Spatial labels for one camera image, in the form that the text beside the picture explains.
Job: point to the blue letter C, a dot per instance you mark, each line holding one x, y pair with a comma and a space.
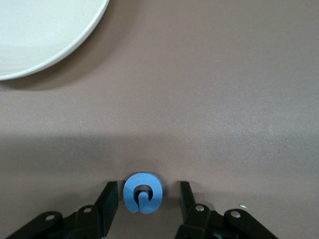
129, 191

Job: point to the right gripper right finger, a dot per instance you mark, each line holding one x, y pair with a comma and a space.
188, 199

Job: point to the beige plate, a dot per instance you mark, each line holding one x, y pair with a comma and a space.
37, 30

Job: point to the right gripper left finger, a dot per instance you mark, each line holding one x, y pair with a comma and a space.
109, 199

